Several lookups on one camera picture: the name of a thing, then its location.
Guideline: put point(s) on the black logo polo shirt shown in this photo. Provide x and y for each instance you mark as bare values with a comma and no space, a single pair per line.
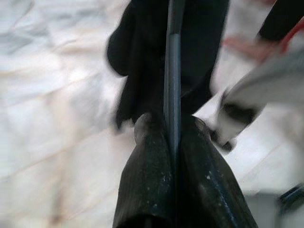
142,59

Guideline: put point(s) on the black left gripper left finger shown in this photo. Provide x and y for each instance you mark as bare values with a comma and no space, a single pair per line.
147,190

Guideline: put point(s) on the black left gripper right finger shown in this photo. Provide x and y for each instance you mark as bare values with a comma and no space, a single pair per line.
209,190

